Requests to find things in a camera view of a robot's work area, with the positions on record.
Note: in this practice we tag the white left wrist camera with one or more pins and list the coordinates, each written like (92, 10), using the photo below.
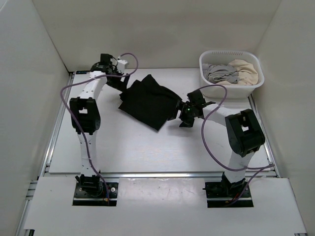
(121, 65)

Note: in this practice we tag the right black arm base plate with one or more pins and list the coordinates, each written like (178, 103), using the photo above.
(219, 197)

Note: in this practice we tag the grey garment in basket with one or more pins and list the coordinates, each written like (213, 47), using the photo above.
(219, 73)

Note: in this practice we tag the black trousers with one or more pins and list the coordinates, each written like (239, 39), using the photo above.
(149, 102)

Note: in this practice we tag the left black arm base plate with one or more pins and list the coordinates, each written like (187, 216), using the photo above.
(97, 199)

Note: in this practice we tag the aluminium table frame rail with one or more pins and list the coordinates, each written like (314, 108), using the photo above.
(128, 149)

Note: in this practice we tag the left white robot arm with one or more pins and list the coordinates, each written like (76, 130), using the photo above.
(86, 120)

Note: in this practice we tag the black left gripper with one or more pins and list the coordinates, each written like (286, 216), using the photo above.
(120, 85)

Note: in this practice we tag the white plastic laundry basket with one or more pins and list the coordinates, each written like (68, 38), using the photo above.
(224, 57)

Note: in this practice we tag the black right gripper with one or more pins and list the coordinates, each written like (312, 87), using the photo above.
(186, 122)

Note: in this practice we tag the beige garment in basket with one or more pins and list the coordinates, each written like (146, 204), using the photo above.
(247, 75)

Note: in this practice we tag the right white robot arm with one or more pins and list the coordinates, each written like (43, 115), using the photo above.
(245, 138)

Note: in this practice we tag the white front cover board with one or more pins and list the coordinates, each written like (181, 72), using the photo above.
(164, 207)

